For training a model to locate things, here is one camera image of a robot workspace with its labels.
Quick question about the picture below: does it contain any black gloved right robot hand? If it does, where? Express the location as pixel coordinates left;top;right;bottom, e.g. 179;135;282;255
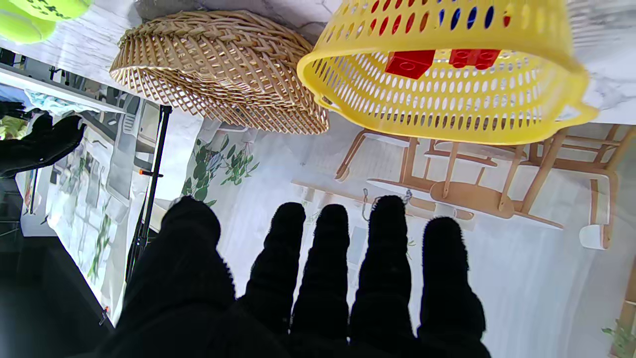
0;102;86;179

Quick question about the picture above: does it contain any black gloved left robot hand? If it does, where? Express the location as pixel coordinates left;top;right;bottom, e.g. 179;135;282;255
92;195;492;358

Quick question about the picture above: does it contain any yellow-green tennis ball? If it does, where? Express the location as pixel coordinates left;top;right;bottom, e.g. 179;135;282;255
7;0;92;21
0;10;56;44

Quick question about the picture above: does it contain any red toy building block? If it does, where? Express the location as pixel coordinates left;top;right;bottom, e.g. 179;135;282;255
449;12;512;70
370;0;437;80

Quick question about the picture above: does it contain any blue toy building block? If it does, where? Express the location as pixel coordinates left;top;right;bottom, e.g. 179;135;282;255
437;6;497;29

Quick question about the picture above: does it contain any black backdrop stand pole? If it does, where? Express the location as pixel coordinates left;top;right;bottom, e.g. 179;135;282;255
124;104;173;284

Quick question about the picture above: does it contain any round woven wicker basket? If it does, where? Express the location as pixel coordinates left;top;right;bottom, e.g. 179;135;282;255
109;11;329;135

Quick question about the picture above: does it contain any printed room scene backdrop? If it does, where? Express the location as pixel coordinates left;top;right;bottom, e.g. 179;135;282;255
15;94;636;358

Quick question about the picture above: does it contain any yellow perforated plastic basket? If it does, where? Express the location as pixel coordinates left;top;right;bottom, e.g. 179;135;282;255
297;0;599;146

